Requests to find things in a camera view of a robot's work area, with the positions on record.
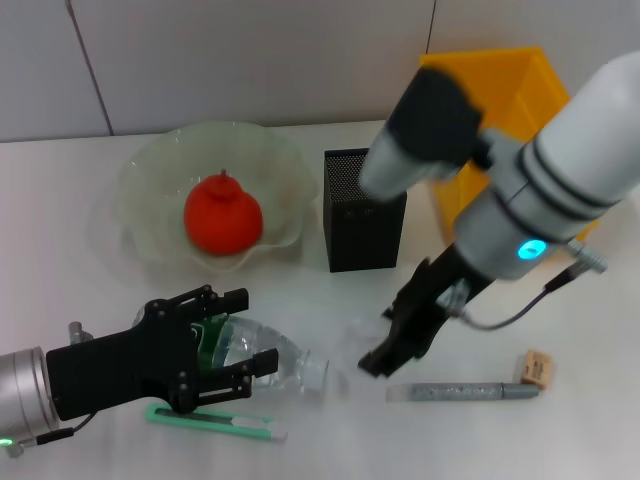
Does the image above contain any pale green glass fruit bowl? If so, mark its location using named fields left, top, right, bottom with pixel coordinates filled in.
left=117, top=119, right=320, bottom=274

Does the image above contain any yellow plastic bin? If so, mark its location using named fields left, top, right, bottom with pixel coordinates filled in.
left=418, top=46, right=601, bottom=251

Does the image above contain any left metal connector plug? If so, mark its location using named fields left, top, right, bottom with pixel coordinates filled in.
left=67, top=321, right=94, bottom=346

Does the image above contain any tan eraser block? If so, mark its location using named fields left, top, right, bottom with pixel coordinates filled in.
left=519, top=349, right=555, bottom=389

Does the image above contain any white paper ball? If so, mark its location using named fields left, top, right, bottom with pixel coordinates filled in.
left=344, top=314, right=396, bottom=354

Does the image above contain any black mesh pen holder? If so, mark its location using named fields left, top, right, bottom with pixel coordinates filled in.
left=322, top=147, right=408, bottom=274

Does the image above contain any clear green-label water bottle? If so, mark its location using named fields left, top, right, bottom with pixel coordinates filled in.
left=132, top=307, right=331, bottom=396

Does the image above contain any grey marker pen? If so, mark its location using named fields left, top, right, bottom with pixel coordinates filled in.
left=385, top=380, right=544, bottom=404

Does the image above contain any orange fruit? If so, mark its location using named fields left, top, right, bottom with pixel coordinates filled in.
left=183, top=168, right=265, bottom=257

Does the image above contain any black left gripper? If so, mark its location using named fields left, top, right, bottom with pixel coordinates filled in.
left=45, top=284, right=280, bottom=421

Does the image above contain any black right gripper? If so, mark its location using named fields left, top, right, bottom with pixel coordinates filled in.
left=357, top=242, right=494, bottom=379

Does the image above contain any green utility knife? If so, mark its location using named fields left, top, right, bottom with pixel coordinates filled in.
left=144, top=403, right=290, bottom=442

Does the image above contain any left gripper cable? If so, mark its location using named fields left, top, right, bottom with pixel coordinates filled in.
left=9, top=414, right=96, bottom=446

